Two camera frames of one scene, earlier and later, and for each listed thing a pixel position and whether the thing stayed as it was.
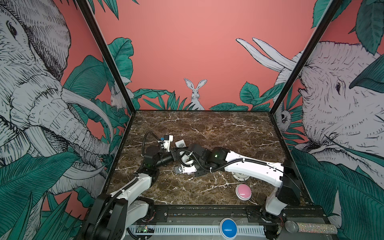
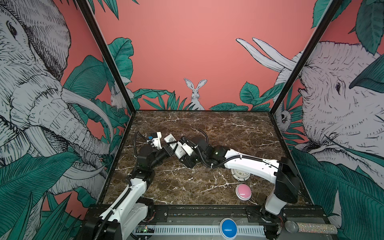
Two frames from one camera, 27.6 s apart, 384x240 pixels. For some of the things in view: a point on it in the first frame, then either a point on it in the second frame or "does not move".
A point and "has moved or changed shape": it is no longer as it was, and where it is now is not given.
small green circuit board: [141, 228] does not move
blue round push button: [228, 228] does not move
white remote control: [181, 143] has moved or changed shape
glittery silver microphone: [293, 226] does not move
